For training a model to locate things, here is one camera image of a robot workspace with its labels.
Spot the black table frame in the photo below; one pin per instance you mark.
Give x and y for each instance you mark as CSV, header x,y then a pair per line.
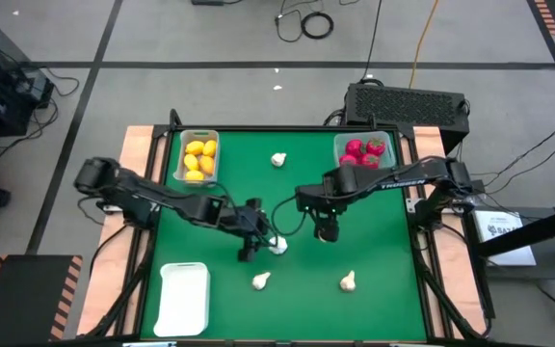
x,y
258,128

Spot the red strawberries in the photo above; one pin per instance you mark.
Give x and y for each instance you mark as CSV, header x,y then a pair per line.
x,y
354,147

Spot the black stand beam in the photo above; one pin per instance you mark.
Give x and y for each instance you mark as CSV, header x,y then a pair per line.
x,y
547,226

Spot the grey side table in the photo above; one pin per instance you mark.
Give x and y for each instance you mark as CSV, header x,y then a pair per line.
x,y
523,272

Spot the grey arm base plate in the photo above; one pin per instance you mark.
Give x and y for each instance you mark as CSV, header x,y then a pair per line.
x,y
113,208
413,205

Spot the black floor device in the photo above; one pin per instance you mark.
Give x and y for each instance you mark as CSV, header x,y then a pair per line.
x,y
207,2

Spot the green table mat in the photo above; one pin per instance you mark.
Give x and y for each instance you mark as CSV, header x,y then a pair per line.
x,y
306,308

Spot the clear plastic basket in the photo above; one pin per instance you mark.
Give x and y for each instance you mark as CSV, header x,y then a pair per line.
x,y
340,140

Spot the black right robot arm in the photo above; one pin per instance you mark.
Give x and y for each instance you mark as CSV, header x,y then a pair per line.
x,y
393,183

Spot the white printed sheet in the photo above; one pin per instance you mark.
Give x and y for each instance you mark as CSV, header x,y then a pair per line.
x,y
513,253

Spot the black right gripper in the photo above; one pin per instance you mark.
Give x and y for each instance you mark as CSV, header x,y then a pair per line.
x,y
328,224

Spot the yellow lemon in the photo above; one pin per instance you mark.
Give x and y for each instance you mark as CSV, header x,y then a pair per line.
x,y
194,175
209,147
194,147
206,164
191,162

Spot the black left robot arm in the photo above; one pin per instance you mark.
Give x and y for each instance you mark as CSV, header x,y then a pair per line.
x,y
162,197

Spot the white garlic bulb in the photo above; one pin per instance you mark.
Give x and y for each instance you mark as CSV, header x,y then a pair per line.
x,y
348,281
280,246
278,159
260,280

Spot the black perforated computer case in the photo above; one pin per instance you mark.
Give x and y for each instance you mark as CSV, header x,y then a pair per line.
x,y
403,103

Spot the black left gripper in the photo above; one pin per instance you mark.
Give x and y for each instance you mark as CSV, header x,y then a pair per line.
x,y
251,221

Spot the white plastic basket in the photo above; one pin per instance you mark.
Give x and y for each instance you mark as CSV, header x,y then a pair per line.
x,y
181,299

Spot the grey plastic basket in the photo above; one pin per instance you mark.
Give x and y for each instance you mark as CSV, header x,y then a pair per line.
x,y
211,178

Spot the wooden side board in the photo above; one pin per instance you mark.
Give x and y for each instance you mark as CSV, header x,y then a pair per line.
x,y
429,144
113,270

